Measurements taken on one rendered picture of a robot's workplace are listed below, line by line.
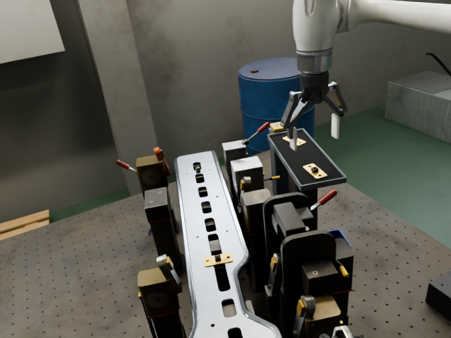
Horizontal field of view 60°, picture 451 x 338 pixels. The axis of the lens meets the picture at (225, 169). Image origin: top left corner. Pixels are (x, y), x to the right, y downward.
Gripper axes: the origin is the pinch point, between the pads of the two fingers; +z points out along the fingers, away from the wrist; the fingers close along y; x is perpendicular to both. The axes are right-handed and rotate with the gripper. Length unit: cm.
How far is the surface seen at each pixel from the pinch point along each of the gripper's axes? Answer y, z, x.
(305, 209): 11.7, 11.0, 15.1
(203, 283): 41, 27, 13
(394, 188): -138, 127, -116
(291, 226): 19.7, 8.0, 23.0
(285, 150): 1.2, 10.8, -16.9
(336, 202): -34, 57, -38
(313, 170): 0.8, 9.9, 0.4
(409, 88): -221, 87, -201
